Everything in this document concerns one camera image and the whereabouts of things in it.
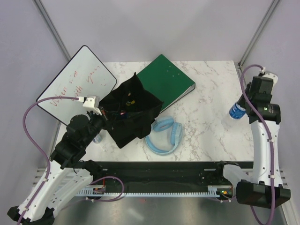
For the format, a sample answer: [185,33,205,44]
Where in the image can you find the water bottle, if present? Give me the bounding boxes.
[229,102,246,120]

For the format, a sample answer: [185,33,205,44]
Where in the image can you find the green glass bottle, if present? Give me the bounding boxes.
[125,91,135,108]

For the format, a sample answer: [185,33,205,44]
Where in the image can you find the black canvas bag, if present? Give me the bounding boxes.
[99,74,163,149]

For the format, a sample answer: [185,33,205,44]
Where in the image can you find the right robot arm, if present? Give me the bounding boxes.
[214,73,291,209]

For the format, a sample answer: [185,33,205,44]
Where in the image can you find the water bottle near left arm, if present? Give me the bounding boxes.
[93,134,102,144]

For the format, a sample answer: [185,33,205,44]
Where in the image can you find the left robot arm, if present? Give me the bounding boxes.
[7,112,107,225]

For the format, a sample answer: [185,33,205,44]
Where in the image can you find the light blue headphones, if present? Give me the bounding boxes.
[145,116,183,156]

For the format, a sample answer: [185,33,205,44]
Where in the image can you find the white whiteboard red writing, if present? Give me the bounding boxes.
[37,45,117,125]

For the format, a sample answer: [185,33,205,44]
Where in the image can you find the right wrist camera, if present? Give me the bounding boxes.
[259,67,278,92]

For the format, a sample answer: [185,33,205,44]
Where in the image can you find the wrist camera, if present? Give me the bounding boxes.
[259,67,278,92]
[77,95,102,115]

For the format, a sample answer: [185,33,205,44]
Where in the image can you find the green ring binder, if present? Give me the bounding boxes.
[137,54,195,112]

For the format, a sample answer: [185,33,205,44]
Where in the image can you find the right corner frame post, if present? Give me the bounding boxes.
[237,0,281,70]

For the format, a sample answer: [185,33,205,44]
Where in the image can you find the corner frame post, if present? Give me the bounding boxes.
[33,0,71,61]
[237,0,281,70]

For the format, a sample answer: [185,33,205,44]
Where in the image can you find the white cable duct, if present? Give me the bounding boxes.
[75,187,220,198]

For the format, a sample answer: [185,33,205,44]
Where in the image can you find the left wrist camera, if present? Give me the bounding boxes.
[77,95,102,115]

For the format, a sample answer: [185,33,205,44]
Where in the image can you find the left corner frame post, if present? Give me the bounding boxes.
[33,0,71,61]

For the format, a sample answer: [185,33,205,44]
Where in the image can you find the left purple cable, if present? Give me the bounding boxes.
[17,96,85,225]

